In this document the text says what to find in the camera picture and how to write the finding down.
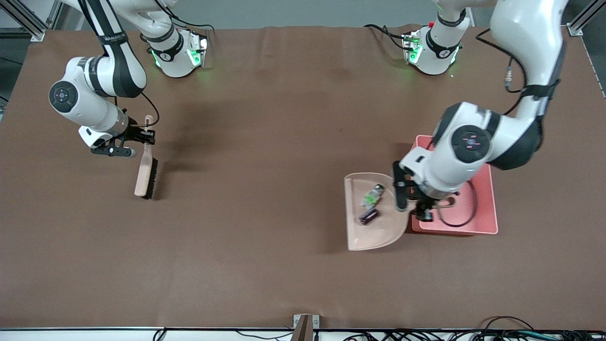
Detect beige hand brush black bristles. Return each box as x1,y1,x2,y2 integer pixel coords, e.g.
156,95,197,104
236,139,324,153
134,115,158,199

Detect white electronic component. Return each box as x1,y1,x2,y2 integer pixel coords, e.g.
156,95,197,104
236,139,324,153
361,184,385,209

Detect beige plastic dustpan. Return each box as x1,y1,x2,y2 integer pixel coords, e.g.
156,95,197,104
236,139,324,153
344,173,456,251

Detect pink plastic bin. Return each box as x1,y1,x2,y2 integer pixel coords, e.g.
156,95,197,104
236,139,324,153
410,135,499,236

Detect metal connector box green light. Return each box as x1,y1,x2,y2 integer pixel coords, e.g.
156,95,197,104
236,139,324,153
187,31,209,68
402,31,422,65

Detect brown table cover sheet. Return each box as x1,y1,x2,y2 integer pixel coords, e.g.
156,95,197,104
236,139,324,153
0,25,606,331

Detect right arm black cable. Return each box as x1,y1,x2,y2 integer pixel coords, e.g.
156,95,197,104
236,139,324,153
114,92,160,128

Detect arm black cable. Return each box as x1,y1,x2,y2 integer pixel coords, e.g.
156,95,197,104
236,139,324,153
436,28,527,228
114,92,160,128

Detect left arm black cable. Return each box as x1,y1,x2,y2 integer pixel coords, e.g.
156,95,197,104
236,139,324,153
436,28,527,228

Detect black base cable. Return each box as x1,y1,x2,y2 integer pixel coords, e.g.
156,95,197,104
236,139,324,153
364,24,409,50
168,18,213,35

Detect black cable bundle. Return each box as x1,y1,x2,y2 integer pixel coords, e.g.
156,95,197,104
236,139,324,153
341,316,606,341

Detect aluminium frame profile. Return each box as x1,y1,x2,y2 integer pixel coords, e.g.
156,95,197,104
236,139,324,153
566,0,606,36
0,0,64,42

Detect metal bracket at table edge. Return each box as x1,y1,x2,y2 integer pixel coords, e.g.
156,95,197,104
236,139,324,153
293,314,320,341

